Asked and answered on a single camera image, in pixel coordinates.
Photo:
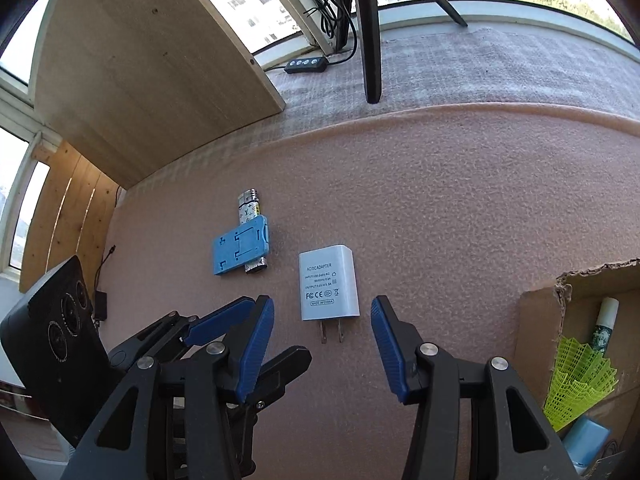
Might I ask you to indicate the white blue lotion bottle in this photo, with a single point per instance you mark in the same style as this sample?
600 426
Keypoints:
584 441

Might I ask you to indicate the black tripod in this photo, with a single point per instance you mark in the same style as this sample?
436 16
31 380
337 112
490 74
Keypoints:
369 37

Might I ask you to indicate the black plug with cable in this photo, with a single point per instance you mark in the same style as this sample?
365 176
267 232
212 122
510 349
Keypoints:
99 297

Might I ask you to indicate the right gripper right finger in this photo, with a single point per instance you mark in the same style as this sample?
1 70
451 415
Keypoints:
510 436

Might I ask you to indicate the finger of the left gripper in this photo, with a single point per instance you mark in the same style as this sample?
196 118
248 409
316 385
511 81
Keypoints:
204 330
277 374

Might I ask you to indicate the white power adapter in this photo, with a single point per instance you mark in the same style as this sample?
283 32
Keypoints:
328 287

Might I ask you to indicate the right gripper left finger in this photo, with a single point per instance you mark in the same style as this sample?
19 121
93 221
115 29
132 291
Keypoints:
163 418

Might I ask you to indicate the yellow plastic shuttlecock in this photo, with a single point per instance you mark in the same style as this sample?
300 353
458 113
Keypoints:
581 378

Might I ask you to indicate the light wooden board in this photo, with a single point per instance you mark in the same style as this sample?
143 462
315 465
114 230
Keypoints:
135 84

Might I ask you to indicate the blue plastic phone stand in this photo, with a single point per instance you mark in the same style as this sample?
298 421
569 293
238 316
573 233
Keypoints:
246 243

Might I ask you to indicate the silver patterned lighter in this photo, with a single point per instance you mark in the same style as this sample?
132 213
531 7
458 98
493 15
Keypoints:
249 208

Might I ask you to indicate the cardboard box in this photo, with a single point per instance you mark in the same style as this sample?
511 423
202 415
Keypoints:
569 307

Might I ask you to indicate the green white marker tube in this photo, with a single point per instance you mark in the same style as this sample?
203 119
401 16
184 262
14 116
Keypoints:
604 327

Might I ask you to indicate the pine slat wooden panel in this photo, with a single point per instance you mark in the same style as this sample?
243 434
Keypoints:
72 216

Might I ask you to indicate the black cable remote control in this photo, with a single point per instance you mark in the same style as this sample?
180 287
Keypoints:
317 64

